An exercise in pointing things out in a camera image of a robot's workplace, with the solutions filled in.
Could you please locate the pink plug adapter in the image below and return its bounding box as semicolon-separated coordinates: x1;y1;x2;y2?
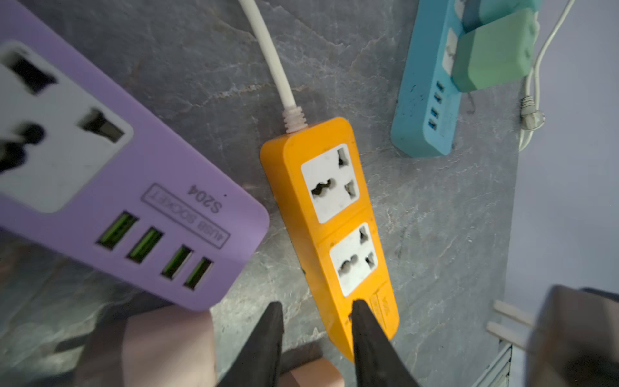
54;304;219;387

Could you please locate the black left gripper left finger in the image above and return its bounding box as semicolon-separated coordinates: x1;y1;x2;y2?
218;302;284;387

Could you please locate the teal power strip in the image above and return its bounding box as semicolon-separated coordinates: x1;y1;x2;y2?
391;1;464;158

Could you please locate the orange power strip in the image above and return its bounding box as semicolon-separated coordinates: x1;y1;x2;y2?
260;118;400;361

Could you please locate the white cable back coil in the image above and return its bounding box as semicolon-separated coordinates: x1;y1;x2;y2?
238;0;309;135

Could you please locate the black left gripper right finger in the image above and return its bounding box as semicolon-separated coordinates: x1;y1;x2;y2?
351;299;420;387

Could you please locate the purple power strip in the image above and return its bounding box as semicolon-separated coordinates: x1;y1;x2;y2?
1;1;269;311

